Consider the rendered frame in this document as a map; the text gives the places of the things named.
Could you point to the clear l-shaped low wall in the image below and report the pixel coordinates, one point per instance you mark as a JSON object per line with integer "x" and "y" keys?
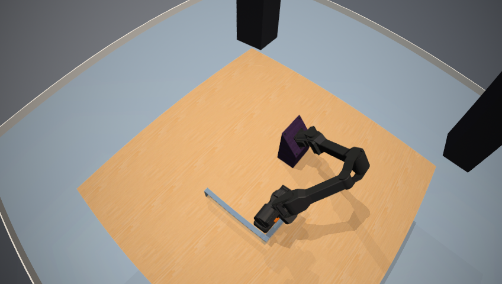
{"x": 240, "y": 223}

